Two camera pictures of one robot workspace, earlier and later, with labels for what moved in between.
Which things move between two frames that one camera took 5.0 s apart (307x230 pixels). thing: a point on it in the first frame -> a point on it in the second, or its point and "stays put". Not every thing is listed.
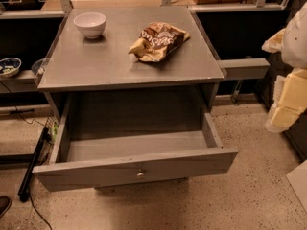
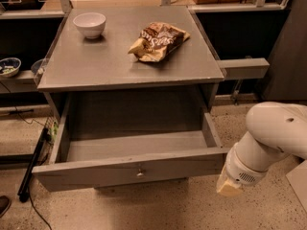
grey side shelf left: [21, 82] stays put
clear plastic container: [38, 68] stays put
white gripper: [296, 42] -> [240, 169]
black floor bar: [24, 190] stays put
